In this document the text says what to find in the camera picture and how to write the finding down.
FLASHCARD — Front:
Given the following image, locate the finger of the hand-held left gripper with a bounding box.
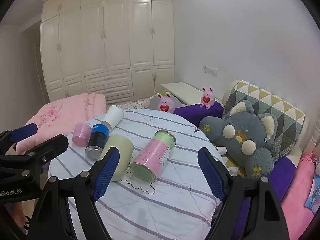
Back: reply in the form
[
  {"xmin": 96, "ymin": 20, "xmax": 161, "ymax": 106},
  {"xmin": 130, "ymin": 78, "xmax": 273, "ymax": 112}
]
[
  {"xmin": 0, "ymin": 134, "xmax": 69, "ymax": 180},
  {"xmin": 0, "ymin": 122, "xmax": 38, "ymax": 153}
]

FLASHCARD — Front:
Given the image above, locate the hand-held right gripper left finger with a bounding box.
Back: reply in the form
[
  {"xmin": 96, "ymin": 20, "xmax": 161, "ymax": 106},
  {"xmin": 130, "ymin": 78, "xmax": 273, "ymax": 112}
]
[{"xmin": 27, "ymin": 147, "xmax": 120, "ymax": 240}]

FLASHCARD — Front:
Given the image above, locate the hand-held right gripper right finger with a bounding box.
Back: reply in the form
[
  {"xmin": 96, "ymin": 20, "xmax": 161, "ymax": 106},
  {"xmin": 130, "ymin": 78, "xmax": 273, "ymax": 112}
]
[{"xmin": 197, "ymin": 147, "xmax": 290, "ymax": 240}]

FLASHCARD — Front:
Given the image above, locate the cream plastic cup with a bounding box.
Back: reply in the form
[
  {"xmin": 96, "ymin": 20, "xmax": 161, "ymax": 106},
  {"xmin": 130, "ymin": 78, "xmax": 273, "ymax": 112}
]
[{"xmin": 99, "ymin": 134, "xmax": 135, "ymax": 182}]

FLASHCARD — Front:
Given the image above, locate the small pink cup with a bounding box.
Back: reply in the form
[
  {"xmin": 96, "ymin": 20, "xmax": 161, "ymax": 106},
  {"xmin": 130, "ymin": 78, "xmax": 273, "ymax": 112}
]
[{"xmin": 72, "ymin": 122, "xmax": 92, "ymax": 147}]

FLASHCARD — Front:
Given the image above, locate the white paper cup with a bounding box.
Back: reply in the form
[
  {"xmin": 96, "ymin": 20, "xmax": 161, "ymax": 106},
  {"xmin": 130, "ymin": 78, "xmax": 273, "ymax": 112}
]
[{"xmin": 101, "ymin": 105, "xmax": 125, "ymax": 131}]

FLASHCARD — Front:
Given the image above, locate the blue and black can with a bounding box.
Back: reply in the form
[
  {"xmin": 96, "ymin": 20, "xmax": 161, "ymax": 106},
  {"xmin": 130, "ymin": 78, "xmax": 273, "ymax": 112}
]
[{"xmin": 85, "ymin": 124, "xmax": 110, "ymax": 159}]

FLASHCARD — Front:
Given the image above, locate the grey koala plush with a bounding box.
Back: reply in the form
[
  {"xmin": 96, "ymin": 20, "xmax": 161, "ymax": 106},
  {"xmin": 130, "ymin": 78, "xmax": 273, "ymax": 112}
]
[{"xmin": 199, "ymin": 100, "xmax": 278, "ymax": 179}]

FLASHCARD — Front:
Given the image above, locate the pink floral blanket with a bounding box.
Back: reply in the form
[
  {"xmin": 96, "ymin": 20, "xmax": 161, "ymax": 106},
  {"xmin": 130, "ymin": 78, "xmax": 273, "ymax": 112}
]
[{"xmin": 15, "ymin": 93, "xmax": 107, "ymax": 155}]

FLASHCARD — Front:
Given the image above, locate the pink and green can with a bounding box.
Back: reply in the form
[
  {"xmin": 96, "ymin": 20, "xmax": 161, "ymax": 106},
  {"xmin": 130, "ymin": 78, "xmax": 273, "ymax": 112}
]
[{"xmin": 130, "ymin": 129, "xmax": 177, "ymax": 182}]

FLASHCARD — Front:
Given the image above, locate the purple bolster pillow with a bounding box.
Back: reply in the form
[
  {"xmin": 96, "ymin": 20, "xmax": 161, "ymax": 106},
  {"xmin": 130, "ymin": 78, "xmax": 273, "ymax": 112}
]
[{"xmin": 174, "ymin": 102, "xmax": 224, "ymax": 128}]

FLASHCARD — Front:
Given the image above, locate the pink bunny plush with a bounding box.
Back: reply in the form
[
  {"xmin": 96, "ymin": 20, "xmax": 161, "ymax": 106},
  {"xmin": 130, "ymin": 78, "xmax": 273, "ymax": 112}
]
[
  {"xmin": 199, "ymin": 86, "xmax": 215, "ymax": 110},
  {"xmin": 156, "ymin": 92, "xmax": 175, "ymax": 113}
]

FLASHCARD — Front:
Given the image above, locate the patterned bed sheet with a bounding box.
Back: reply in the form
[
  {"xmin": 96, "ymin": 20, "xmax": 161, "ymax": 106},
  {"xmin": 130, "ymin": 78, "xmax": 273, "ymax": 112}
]
[{"xmin": 122, "ymin": 99, "xmax": 158, "ymax": 110}]

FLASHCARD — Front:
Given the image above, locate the grey cushion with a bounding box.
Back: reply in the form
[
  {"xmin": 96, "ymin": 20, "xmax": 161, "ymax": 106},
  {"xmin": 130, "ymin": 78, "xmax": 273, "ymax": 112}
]
[{"xmin": 149, "ymin": 95, "xmax": 160, "ymax": 110}]

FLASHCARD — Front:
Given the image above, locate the white bedside table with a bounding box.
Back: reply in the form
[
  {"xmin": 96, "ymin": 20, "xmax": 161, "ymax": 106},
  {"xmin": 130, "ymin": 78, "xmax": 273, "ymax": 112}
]
[{"xmin": 161, "ymin": 82, "xmax": 220, "ymax": 105}]

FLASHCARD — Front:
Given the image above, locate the pink pillow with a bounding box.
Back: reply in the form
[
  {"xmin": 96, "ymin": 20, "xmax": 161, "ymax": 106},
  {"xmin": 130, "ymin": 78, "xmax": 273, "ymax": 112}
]
[{"xmin": 280, "ymin": 152, "xmax": 320, "ymax": 233}]

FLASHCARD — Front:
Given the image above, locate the triangle patterned quilted pillow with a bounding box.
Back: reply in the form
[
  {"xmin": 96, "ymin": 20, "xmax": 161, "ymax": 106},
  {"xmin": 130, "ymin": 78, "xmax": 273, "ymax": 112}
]
[{"xmin": 222, "ymin": 80, "xmax": 305, "ymax": 162}]

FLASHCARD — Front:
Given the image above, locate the cream bed headboard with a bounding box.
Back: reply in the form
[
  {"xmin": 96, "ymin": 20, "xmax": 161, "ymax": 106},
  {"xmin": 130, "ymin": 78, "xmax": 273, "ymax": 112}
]
[{"xmin": 290, "ymin": 116, "xmax": 320, "ymax": 160}]

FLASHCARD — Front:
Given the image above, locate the blue printed cloth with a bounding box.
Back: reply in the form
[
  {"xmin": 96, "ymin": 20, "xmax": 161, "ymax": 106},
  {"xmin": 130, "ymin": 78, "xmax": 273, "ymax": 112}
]
[{"xmin": 306, "ymin": 177, "xmax": 320, "ymax": 216}]

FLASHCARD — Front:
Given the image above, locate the cream wardrobe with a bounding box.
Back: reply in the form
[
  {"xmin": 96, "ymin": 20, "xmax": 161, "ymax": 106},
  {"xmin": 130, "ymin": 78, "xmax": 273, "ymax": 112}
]
[{"xmin": 40, "ymin": 0, "xmax": 175, "ymax": 105}]

